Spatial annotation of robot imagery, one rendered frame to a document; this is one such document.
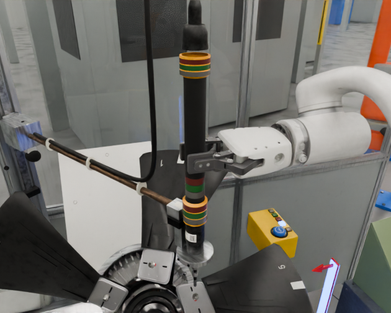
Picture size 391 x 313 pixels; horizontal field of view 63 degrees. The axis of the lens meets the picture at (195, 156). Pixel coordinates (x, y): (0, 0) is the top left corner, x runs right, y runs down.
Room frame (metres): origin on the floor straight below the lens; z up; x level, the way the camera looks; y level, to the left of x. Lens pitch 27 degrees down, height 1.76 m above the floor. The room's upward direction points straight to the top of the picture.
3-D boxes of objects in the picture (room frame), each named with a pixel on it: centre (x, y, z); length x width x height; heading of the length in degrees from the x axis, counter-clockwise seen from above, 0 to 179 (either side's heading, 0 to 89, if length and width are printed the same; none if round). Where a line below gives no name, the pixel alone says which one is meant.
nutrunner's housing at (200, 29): (0.45, 0.00, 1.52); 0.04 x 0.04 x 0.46
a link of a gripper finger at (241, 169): (0.44, -0.08, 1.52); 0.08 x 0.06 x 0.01; 167
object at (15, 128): (0.84, 0.50, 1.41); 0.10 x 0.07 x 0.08; 52
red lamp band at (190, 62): (0.45, 0.00, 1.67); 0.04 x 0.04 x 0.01
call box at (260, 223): (0.84, -0.26, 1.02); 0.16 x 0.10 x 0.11; 17
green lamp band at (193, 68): (0.45, 0.00, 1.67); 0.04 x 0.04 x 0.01
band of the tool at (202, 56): (0.45, 0.00, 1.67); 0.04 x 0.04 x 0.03
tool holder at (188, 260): (0.46, 0.01, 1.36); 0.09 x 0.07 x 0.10; 52
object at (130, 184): (0.64, 0.24, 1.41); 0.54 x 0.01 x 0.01; 52
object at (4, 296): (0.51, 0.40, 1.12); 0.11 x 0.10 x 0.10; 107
